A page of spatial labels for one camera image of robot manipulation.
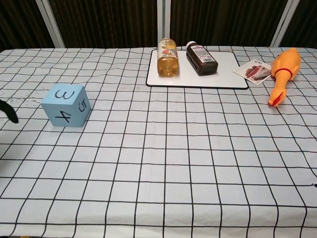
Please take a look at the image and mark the dark brown medicine bottle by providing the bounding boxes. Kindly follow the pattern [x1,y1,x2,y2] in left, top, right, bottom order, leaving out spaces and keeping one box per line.
[186,41,219,76]

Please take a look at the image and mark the orange rubber chicken toy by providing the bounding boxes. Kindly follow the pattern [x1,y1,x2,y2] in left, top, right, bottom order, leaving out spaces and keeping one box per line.
[267,47,302,108]

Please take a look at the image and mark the dark ribbed partition panel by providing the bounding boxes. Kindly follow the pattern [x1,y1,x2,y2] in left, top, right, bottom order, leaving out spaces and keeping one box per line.
[48,0,159,49]
[0,0,56,52]
[170,0,285,48]
[278,0,317,49]

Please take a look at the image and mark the light green numbered cube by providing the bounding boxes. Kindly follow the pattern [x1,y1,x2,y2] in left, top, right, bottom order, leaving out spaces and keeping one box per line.
[41,83,92,128]

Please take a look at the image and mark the clear bottle of amber tea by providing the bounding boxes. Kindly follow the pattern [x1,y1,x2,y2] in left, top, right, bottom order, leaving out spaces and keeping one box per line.
[157,37,180,78]

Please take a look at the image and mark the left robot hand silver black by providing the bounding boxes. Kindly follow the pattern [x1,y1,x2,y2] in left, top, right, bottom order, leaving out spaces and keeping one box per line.
[0,99,19,124]

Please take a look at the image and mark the white board with black rim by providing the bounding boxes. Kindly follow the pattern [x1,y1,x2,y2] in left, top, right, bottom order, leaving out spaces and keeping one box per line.
[146,48,249,89]

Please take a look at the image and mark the printed picture card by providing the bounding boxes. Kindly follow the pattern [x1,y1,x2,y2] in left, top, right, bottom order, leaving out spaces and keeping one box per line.
[232,59,272,86]

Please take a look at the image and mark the white partition post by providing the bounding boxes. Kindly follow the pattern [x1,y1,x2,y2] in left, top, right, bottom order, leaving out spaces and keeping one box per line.
[37,0,66,48]
[157,0,172,48]
[269,0,297,48]

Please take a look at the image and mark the white black-grid tablecloth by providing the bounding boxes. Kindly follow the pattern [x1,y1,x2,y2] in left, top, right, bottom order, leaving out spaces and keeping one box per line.
[0,46,317,238]

